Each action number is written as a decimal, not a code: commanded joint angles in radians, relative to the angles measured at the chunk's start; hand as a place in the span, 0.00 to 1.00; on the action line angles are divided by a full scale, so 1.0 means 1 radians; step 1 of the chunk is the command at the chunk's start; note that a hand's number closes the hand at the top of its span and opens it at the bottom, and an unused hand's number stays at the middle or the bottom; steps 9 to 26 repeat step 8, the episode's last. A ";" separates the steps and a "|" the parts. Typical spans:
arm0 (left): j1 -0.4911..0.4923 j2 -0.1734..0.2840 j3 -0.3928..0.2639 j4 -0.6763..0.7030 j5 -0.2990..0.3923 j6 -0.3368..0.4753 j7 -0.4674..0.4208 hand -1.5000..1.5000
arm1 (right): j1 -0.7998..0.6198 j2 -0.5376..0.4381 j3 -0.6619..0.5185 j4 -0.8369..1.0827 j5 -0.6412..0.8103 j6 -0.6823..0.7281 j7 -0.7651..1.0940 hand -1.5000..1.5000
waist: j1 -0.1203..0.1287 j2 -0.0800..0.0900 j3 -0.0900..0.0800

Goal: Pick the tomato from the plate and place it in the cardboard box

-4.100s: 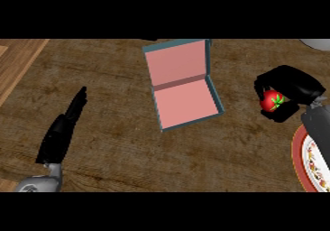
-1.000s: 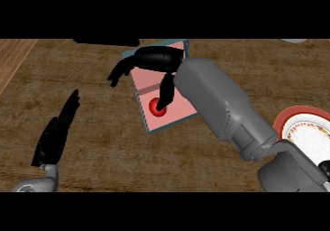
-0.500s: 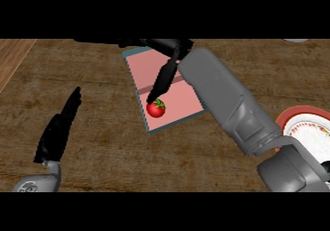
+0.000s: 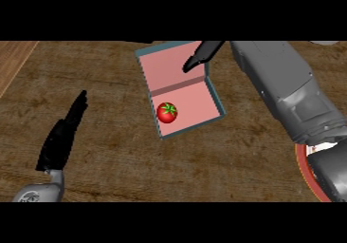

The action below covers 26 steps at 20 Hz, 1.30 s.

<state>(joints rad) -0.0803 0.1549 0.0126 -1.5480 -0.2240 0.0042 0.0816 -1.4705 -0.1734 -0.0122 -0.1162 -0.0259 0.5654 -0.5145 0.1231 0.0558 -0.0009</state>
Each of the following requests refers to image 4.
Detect red tomato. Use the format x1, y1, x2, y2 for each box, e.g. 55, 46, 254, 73
156, 102, 179, 124

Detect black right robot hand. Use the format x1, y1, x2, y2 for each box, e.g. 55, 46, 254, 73
182, 41, 228, 74

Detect pink cardboard box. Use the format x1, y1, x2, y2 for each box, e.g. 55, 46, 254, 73
135, 41, 228, 140

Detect pale grey object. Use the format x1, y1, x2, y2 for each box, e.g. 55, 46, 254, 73
309, 41, 342, 47

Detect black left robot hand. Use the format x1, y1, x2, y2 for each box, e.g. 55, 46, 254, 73
36, 89, 91, 173

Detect red-rimmed white plate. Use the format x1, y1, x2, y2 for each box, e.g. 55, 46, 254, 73
294, 119, 347, 203

